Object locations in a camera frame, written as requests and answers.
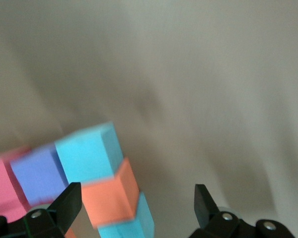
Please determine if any cyan foam cube corner notch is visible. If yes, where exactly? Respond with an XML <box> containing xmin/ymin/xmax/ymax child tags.
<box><xmin>54</xmin><ymin>121</ymin><xmax>125</xmax><ymax>185</ymax></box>

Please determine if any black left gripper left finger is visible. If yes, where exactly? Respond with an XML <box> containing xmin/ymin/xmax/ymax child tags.
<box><xmin>0</xmin><ymin>181</ymin><xmax>83</xmax><ymax>238</ymax></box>

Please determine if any cyan foam cube with dots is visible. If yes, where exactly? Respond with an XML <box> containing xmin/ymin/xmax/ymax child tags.
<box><xmin>96</xmin><ymin>191</ymin><xmax>155</xmax><ymax>238</ymax></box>

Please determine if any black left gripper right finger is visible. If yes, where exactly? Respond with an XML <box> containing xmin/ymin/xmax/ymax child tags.
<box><xmin>190</xmin><ymin>183</ymin><xmax>296</xmax><ymax>238</ymax></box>

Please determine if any purple foam cube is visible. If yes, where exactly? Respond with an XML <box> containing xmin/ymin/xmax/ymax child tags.
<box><xmin>9</xmin><ymin>142</ymin><xmax>70</xmax><ymax>206</ymax></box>

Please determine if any orange foam cube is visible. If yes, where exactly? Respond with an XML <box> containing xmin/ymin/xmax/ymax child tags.
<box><xmin>80</xmin><ymin>156</ymin><xmax>141</xmax><ymax>229</ymax></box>

